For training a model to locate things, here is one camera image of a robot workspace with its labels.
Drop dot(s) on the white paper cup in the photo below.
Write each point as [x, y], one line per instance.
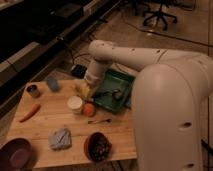
[75, 104]

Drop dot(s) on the crumpled blue cloth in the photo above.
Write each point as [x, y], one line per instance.
[60, 139]

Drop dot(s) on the black power adapter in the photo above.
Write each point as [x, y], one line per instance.
[78, 71]

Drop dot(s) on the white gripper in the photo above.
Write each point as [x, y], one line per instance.
[91, 80]

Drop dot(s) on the metal spoon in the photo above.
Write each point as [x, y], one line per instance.
[99, 121]

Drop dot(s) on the dark shelf unit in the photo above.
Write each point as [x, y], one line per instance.
[31, 31]

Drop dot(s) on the grey object in tray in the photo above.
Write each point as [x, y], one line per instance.
[117, 94]

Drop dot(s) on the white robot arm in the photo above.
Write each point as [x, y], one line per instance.
[165, 103]

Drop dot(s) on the yellow banana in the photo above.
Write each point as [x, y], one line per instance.
[83, 90]

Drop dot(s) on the metal tin can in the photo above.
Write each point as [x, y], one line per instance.
[33, 91]

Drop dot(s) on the orange carrot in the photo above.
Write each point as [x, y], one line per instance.
[31, 113]

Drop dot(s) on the green tray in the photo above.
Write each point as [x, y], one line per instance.
[114, 80]

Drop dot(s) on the orange fruit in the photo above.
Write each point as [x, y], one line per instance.
[89, 109]

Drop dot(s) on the black office chair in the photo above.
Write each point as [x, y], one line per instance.
[159, 15]

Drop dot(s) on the brown bowl with contents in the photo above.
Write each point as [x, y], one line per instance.
[97, 147]

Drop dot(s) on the purple bowl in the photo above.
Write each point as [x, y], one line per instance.
[15, 154]

